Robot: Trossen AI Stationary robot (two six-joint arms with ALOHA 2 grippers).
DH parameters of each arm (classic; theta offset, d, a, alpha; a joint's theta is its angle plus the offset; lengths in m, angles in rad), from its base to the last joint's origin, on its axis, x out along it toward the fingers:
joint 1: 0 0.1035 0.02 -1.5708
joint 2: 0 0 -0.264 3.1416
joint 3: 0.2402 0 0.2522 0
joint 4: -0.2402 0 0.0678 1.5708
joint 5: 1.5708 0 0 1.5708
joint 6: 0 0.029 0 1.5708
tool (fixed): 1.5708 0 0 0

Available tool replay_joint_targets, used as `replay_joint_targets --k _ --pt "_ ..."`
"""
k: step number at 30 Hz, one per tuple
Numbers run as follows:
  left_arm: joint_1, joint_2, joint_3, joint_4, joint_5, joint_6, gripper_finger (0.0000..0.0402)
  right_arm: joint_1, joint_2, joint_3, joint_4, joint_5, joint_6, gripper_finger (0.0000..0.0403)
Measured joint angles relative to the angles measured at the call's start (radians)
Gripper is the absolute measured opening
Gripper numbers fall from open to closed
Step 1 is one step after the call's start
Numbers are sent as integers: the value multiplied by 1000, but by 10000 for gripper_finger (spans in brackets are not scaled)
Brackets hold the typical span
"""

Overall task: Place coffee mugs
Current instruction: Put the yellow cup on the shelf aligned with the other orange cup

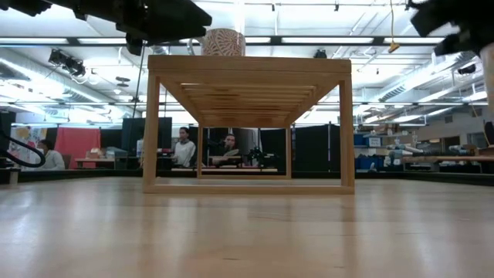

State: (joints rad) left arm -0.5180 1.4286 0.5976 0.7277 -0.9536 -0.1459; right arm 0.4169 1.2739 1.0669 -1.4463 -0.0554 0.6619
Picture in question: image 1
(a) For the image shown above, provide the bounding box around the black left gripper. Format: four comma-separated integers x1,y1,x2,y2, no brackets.
49,0,214,46

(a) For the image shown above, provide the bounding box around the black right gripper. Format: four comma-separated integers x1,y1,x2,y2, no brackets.
409,0,494,57

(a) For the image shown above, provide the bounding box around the white mug orange floral pattern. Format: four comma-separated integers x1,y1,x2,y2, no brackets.
188,27,247,57

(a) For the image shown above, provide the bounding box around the yellow hanging tag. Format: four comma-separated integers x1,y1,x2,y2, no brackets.
387,0,401,54

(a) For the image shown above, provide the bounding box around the wooden slatted rack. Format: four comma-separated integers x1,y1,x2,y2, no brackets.
141,54,356,195

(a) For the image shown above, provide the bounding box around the black partition panel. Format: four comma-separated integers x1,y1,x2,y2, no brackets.
100,117,174,171
259,123,343,173

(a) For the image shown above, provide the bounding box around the wooden-top grey workbench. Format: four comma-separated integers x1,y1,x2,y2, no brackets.
401,154,494,175

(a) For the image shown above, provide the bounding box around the person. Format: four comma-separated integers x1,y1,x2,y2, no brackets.
211,133,243,168
171,126,197,168
38,138,66,171

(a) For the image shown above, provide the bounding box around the distant wooden-top workbench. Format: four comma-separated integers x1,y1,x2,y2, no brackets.
208,154,248,169

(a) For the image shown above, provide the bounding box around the red fabric panel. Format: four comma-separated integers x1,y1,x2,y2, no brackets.
54,127,102,170

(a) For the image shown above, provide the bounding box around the blue bin shelf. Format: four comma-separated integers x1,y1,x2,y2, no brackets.
354,132,387,171

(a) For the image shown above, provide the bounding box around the colourful poster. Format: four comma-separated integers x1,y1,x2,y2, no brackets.
9,125,47,165

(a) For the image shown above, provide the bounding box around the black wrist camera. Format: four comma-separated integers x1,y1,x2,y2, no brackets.
125,34,144,57

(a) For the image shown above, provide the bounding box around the hanging black cable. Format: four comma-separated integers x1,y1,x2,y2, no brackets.
130,42,150,120

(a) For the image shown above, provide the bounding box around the black aluminium table frame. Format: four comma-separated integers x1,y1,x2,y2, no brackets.
17,168,494,187

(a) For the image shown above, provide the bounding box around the black cable loop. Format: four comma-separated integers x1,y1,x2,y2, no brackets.
0,130,46,169

